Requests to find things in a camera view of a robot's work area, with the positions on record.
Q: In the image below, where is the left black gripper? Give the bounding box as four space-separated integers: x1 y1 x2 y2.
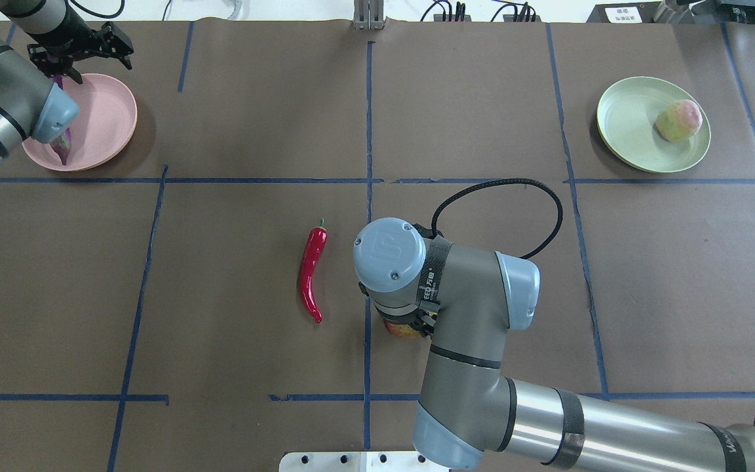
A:
27 22 134 85

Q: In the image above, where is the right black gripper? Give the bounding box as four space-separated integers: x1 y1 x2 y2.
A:
410 309 438 338

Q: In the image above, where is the red yellow apple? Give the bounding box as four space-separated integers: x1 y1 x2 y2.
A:
383 319 433 340

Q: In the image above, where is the purple eggplant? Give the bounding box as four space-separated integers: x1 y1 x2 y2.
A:
48 73 74 166

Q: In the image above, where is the red chili pepper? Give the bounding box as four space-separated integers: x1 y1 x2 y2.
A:
298 218 328 325

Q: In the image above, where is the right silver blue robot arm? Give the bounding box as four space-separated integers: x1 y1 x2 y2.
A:
353 218 755 471

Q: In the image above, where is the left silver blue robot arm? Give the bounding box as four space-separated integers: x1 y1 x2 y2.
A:
0 1 134 165

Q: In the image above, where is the pink plate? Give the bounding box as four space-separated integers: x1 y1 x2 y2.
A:
23 73 138 172

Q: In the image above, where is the light green plate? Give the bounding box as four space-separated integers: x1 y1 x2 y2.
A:
596 77 711 174

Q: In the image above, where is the white label card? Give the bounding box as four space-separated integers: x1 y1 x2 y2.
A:
604 5 644 24

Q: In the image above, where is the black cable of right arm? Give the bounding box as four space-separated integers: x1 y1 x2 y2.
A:
430 178 564 260

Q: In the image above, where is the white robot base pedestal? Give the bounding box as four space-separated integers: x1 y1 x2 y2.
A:
279 450 450 471

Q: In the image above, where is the aluminium frame post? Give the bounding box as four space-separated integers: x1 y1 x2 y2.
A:
353 0 386 30

